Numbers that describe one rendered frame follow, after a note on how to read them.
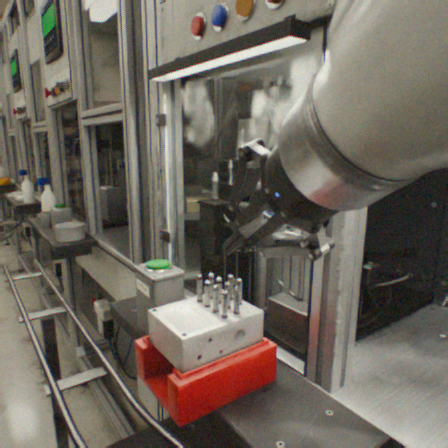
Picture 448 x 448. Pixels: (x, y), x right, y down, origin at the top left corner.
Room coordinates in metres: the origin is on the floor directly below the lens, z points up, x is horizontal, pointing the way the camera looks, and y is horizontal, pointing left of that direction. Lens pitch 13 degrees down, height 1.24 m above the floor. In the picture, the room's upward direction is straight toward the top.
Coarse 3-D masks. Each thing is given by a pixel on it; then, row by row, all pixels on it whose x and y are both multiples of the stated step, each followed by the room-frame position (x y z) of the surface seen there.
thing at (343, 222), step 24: (336, 216) 0.43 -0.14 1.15; (360, 216) 0.44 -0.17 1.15; (336, 240) 0.43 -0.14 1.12; (360, 240) 0.44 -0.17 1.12; (336, 264) 0.43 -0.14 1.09; (360, 264) 0.44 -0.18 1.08; (312, 288) 0.46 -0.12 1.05; (336, 288) 0.43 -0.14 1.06; (312, 312) 0.45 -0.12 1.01; (336, 312) 0.42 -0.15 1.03; (312, 336) 0.45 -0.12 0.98; (336, 336) 0.42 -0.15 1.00; (312, 360) 0.45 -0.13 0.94; (336, 360) 0.43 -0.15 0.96; (336, 384) 0.43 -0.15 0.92
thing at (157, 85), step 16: (160, 48) 0.80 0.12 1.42; (160, 64) 0.80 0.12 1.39; (160, 96) 0.80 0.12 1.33; (160, 112) 0.80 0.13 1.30; (160, 128) 0.81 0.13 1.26; (160, 144) 0.82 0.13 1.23; (160, 160) 0.82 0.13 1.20; (160, 176) 0.82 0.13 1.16; (160, 192) 0.82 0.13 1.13; (160, 208) 0.82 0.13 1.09; (160, 224) 0.82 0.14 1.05; (160, 240) 0.82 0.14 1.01; (160, 256) 0.82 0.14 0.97; (368, 272) 0.58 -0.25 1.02; (384, 272) 0.78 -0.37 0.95; (368, 288) 0.58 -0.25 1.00; (384, 288) 0.75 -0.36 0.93; (400, 288) 0.75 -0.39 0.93; (368, 304) 0.67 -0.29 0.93; (384, 304) 0.65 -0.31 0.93; (400, 304) 0.66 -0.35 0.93; (416, 304) 0.67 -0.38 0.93; (368, 320) 0.60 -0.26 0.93; (384, 320) 0.60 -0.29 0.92
